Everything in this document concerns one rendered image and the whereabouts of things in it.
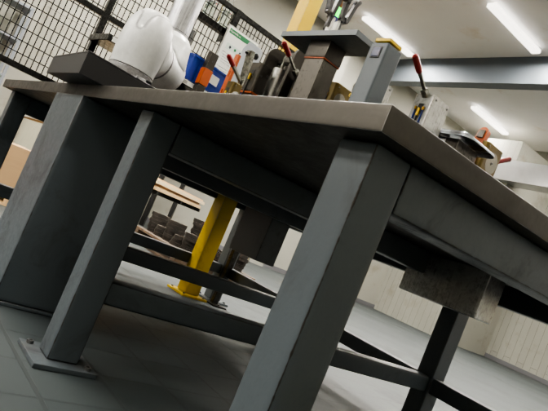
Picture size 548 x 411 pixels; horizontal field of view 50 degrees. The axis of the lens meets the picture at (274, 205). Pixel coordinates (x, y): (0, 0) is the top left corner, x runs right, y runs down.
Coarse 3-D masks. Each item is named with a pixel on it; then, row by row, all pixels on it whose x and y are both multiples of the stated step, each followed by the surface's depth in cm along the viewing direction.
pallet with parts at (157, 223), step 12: (156, 216) 534; (144, 228) 539; (156, 228) 520; (168, 228) 501; (180, 228) 502; (192, 228) 516; (168, 240) 500; (180, 240) 483; (192, 240) 465; (156, 252) 491; (240, 264) 492
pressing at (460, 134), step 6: (444, 132) 182; (450, 132) 181; (456, 132) 179; (462, 132) 178; (444, 138) 191; (456, 138) 186; (462, 138) 183; (468, 138) 181; (474, 138) 177; (468, 144) 188; (474, 144) 185; (480, 144) 179; (474, 150) 191; (480, 150) 188; (486, 150) 182; (480, 156) 192; (486, 156) 190; (492, 156) 188
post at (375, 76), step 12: (372, 48) 177; (384, 48) 173; (372, 60) 175; (384, 60) 173; (396, 60) 176; (360, 72) 177; (372, 72) 173; (384, 72) 174; (360, 84) 175; (372, 84) 172; (384, 84) 175; (360, 96) 173; (372, 96) 173
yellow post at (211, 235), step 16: (304, 0) 351; (320, 0) 353; (304, 16) 348; (224, 208) 342; (208, 224) 343; (224, 224) 344; (208, 240) 340; (192, 256) 344; (208, 256) 342; (176, 288) 342; (192, 288) 340
